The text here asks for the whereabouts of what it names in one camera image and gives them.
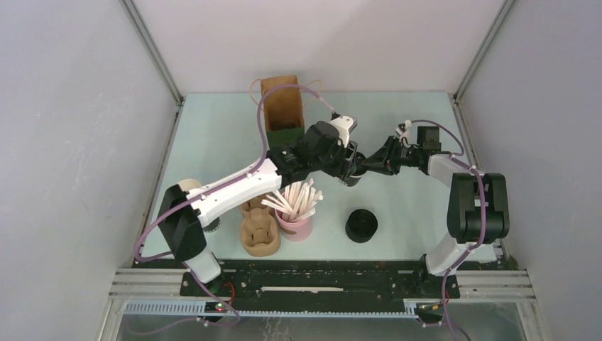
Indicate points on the bundle of white straws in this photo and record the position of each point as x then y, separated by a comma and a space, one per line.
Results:
296, 202

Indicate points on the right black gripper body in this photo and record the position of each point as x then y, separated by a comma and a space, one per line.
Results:
398, 156

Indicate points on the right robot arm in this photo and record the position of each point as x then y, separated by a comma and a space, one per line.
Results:
477, 212

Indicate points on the brown cardboard cup carrier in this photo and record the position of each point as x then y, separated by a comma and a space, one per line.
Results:
259, 232

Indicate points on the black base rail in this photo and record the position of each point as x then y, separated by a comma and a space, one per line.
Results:
314, 287

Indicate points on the green paper bag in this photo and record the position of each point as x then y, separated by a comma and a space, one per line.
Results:
282, 110

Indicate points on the pink straw holder cup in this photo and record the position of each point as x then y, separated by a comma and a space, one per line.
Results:
294, 231

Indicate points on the stack of black lids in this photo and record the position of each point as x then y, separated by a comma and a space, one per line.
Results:
361, 225

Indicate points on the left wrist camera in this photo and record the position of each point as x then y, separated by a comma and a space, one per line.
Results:
344, 125

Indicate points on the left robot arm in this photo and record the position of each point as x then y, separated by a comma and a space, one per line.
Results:
185, 213

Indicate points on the stack of paper cups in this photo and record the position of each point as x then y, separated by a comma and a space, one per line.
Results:
187, 185

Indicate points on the black paper coffee cup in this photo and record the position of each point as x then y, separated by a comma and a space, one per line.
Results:
352, 180

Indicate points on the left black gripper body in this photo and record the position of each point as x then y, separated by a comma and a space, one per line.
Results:
337, 163

